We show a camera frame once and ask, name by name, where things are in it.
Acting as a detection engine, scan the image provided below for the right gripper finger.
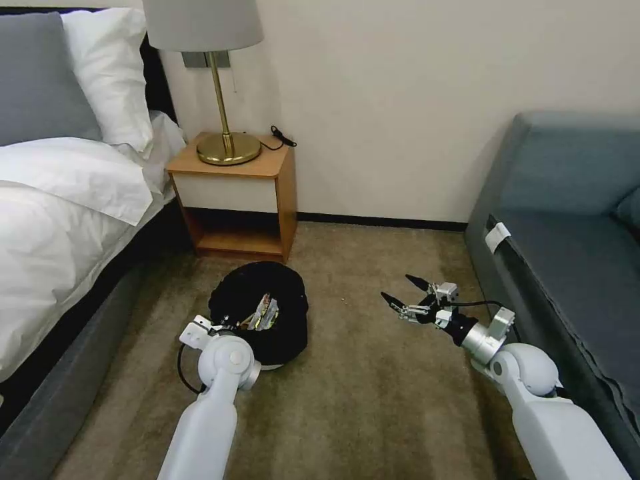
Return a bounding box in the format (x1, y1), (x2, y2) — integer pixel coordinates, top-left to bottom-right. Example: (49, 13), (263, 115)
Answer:
(381, 292), (434, 326)
(405, 273), (440, 302)

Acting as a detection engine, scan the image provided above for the trash bin with black bag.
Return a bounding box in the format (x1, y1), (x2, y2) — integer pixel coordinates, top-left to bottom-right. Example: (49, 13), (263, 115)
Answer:
(207, 260), (311, 372)

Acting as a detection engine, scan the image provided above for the shiny snack wrapper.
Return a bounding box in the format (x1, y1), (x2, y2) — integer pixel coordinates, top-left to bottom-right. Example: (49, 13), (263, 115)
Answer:
(248, 293), (282, 332)

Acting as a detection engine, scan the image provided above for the black baseboard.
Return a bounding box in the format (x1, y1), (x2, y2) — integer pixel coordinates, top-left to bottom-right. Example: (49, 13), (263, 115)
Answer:
(297, 211), (472, 233)

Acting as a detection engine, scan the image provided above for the white sofa tag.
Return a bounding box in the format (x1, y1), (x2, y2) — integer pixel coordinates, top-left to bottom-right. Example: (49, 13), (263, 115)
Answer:
(483, 223), (513, 255)

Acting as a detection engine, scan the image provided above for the wooden nightstand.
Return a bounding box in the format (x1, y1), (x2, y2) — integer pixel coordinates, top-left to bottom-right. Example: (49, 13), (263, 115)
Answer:
(165, 131), (299, 265)

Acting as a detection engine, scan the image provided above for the grey sofa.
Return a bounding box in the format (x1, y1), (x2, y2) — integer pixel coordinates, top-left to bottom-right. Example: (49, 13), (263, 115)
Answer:
(463, 110), (640, 453)

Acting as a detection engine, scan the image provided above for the white duvet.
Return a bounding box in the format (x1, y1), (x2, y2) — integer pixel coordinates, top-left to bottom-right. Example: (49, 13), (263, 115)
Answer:
(0, 109), (189, 384)

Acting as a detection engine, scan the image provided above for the black headboard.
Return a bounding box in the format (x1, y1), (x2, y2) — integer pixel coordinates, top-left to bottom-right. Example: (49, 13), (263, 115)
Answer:
(139, 37), (179, 127)

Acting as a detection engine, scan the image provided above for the white pillow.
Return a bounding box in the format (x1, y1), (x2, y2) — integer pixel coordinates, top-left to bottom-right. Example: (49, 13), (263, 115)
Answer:
(59, 7), (157, 154)

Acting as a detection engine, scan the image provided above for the brass table lamp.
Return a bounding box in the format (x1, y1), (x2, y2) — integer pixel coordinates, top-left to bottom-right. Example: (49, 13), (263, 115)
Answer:
(141, 0), (265, 167)

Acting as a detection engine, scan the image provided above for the grey pillow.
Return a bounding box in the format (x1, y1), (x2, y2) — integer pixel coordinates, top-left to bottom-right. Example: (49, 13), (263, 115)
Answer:
(0, 11), (104, 149)

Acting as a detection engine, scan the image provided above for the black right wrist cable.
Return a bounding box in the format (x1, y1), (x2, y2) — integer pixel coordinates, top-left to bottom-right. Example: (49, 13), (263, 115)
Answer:
(449, 299), (507, 315)

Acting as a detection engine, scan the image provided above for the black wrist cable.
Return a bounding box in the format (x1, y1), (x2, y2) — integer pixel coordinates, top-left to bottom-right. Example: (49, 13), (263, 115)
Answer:
(175, 343), (203, 394)
(449, 299), (507, 315)

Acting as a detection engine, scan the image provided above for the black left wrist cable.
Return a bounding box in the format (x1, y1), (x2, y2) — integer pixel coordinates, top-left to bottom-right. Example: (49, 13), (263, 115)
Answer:
(175, 343), (203, 394)

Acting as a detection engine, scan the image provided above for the grey bed frame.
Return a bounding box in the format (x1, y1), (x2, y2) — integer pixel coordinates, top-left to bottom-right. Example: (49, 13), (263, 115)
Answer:
(0, 197), (197, 480)

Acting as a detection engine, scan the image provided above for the black lamp cable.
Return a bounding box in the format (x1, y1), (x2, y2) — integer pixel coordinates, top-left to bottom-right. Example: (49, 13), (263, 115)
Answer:
(239, 124), (301, 151)

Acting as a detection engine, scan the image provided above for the metal wall switch plate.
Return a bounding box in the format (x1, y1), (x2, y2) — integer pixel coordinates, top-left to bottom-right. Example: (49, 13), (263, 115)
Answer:
(181, 49), (233, 70)

